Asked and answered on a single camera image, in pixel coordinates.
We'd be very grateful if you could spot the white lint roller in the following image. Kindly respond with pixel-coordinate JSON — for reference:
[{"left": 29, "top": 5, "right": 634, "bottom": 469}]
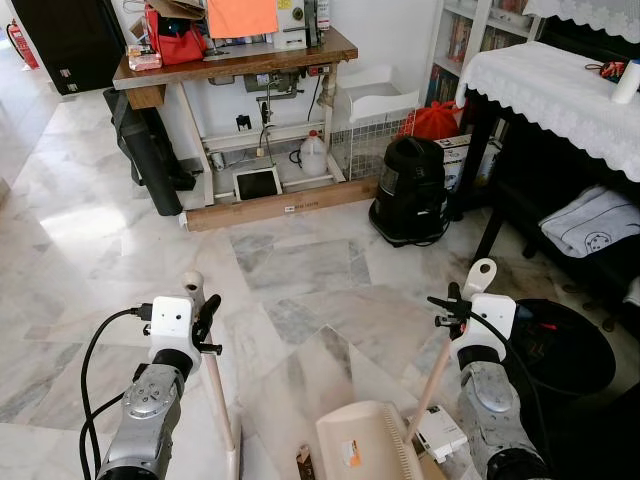
[{"left": 611, "top": 59, "right": 640, "bottom": 107}]

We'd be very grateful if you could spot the long brown cardboard box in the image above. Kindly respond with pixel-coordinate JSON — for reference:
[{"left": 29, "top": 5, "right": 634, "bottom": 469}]
[{"left": 182, "top": 177, "right": 380, "bottom": 234}]

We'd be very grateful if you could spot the white sewing machine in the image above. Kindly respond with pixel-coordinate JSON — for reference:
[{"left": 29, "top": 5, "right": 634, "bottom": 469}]
[{"left": 271, "top": 0, "right": 332, "bottom": 52}]

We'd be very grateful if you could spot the white bookshelf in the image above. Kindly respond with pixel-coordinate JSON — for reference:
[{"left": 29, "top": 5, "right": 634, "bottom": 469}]
[{"left": 424, "top": 0, "right": 542, "bottom": 107}]

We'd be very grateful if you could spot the white wire basket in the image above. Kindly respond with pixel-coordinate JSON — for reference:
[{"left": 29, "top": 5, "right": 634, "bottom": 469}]
[{"left": 344, "top": 108, "right": 422, "bottom": 182}]

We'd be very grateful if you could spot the white folded cloth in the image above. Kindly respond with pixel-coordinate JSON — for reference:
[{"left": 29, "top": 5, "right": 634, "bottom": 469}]
[{"left": 539, "top": 184, "right": 640, "bottom": 260}]

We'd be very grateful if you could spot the white flat small box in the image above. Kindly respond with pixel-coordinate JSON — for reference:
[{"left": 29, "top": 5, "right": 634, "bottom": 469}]
[{"left": 414, "top": 404, "right": 470, "bottom": 464}]

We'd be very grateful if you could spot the beige broom with wooden stick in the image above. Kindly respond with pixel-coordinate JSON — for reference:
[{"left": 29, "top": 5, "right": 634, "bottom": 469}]
[{"left": 181, "top": 269, "right": 242, "bottom": 480}]

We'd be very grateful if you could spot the orange cloth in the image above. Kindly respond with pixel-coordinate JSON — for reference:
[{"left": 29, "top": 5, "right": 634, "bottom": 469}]
[{"left": 206, "top": 0, "right": 280, "bottom": 40}]

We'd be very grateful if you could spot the red fire extinguisher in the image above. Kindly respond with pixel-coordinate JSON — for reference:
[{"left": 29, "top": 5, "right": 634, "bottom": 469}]
[{"left": 5, "top": 19, "right": 40, "bottom": 72}]

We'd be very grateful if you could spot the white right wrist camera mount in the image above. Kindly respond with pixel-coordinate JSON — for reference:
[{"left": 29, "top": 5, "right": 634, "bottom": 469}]
[{"left": 456, "top": 294, "right": 517, "bottom": 347}]

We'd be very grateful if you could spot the black cabinet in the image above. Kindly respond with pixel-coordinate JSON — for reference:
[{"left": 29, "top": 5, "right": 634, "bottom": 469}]
[{"left": 10, "top": 0, "right": 128, "bottom": 97}]

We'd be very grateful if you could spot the black round bin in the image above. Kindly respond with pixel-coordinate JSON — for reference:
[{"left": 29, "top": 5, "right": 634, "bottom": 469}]
[{"left": 508, "top": 297, "right": 618, "bottom": 398}]

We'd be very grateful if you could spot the wooden sewing table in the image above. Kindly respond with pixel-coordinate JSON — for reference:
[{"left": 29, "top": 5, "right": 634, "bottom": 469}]
[{"left": 112, "top": 27, "right": 360, "bottom": 207}]

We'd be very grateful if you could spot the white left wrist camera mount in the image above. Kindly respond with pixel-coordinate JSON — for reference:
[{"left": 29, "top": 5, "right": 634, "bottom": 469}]
[{"left": 149, "top": 296, "right": 194, "bottom": 359}]

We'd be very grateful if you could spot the black piano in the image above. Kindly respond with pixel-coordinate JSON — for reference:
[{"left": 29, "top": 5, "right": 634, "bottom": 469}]
[{"left": 468, "top": 98, "right": 640, "bottom": 306}]

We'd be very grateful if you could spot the black long bag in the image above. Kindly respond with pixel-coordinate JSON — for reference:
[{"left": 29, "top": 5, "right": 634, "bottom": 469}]
[{"left": 102, "top": 87, "right": 198, "bottom": 218}]

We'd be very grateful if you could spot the white lace tablecloth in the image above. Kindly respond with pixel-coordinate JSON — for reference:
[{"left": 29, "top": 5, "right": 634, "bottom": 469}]
[{"left": 457, "top": 41, "right": 640, "bottom": 183}]

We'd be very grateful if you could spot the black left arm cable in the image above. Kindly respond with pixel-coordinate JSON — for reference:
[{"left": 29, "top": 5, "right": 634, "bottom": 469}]
[{"left": 77, "top": 303, "right": 153, "bottom": 480}]

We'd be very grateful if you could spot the red plastic bag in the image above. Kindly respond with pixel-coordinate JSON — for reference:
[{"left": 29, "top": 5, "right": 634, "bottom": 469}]
[{"left": 399, "top": 99, "right": 467, "bottom": 142}]

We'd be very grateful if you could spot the white cardboard box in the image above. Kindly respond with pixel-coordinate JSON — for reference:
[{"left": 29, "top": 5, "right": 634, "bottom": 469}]
[{"left": 439, "top": 134, "right": 477, "bottom": 192}]

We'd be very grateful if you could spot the white plastic tray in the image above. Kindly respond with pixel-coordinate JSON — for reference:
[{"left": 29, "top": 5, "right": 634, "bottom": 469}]
[{"left": 339, "top": 64, "right": 422, "bottom": 127}]

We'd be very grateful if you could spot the white framed tablet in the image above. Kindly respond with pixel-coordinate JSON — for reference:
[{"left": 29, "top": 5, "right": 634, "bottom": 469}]
[{"left": 232, "top": 164, "right": 284, "bottom": 202}]

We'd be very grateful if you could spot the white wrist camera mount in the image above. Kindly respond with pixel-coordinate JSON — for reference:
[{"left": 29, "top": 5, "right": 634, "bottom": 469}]
[
  {"left": 456, "top": 294, "right": 517, "bottom": 347},
  {"left": 149, "top": 296, "right": 194, "bottom": 359}
]

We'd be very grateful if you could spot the pink small box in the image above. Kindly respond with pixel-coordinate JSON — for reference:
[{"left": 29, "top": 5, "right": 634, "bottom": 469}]
[{"left": 127, "top": 44, "right": 164, "bottom": 72}]

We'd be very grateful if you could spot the white plastic jug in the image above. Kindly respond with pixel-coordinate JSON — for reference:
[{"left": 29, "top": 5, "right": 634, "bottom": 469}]
[{"left": 297, "top": 129, "right": 332, "bottom": 180}]

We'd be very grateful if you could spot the black canister vacuum cleaner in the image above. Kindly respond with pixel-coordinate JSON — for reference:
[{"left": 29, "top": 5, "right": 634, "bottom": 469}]
[{"left": 368, "top": 136, "right": 452, "bottom": 247}]

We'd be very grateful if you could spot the brown small block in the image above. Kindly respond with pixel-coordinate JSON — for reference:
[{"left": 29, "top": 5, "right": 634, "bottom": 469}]
[{"left": 296, "top": 444, "right": 317, "bottom": 480}]

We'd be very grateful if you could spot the white lace runner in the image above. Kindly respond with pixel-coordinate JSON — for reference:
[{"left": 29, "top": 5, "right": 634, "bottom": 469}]
[{"left": 524, "top": 0, "right": 640, "bottom": 42}]

